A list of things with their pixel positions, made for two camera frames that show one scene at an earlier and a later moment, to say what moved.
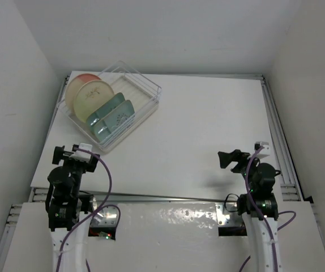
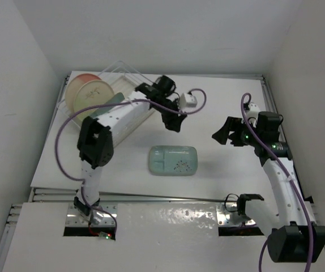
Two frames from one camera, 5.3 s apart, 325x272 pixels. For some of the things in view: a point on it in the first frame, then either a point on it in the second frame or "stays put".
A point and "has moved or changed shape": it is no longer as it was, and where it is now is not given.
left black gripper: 60,154 -> 172,121
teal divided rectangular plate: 103,109 stays put
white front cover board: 169,237 stays put
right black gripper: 225,158 -> 232,124
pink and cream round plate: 73,84 stays put
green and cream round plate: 89,95 stays put
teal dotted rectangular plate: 122,113 has moved or changed shape
